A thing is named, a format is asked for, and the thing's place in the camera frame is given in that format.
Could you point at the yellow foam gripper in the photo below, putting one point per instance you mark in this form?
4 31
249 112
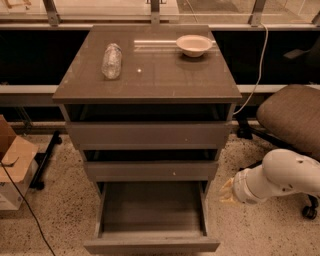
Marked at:
240 190

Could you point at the grey bottom drawer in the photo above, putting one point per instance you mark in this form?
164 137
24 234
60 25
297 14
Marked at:
152 217

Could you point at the grey drawer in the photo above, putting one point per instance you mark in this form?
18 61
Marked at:
151 165
152 217
142 127

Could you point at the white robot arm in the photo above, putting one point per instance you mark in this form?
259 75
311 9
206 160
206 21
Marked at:
282 172

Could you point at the grey top drawer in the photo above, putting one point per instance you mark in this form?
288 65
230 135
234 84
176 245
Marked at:
142 127

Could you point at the grey drawer cabinet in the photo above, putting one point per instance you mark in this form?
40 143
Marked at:
153 71

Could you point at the grey middle drawer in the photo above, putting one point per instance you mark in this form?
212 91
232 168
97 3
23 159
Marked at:
151 165

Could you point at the brown office chair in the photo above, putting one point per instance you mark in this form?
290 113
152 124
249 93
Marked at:
291 118

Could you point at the white paper bowl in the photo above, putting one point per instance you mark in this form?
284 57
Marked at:
194 45

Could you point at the clear plastic bottle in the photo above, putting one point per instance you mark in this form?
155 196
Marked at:
112 61

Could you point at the black stand foot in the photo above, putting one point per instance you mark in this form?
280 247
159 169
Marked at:
42 160

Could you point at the cardboard box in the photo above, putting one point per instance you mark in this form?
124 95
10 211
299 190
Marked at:
19 166

